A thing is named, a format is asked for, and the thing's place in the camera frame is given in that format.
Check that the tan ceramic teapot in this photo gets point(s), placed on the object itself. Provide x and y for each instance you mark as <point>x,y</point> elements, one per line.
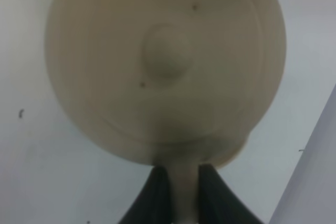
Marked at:
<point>171,83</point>

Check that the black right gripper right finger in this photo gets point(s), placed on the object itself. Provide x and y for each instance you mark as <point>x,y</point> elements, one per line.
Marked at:
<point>215,202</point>

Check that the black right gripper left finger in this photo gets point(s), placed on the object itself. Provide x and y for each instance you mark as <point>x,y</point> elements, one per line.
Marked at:
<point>153,204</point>

